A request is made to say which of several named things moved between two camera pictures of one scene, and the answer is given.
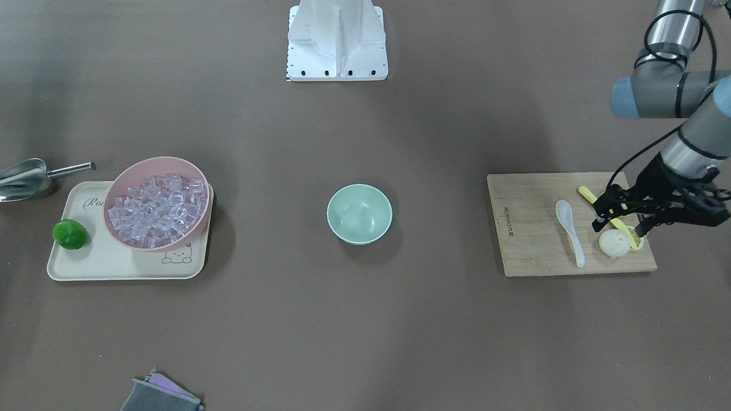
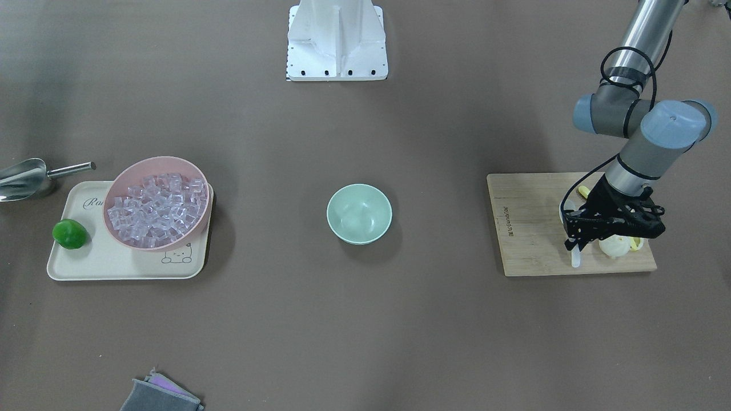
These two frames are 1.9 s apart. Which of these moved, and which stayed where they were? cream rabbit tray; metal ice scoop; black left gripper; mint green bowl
Moved: black left gripper
Stayed: metal ice scoop; mint green bowl; cream rabbit tray
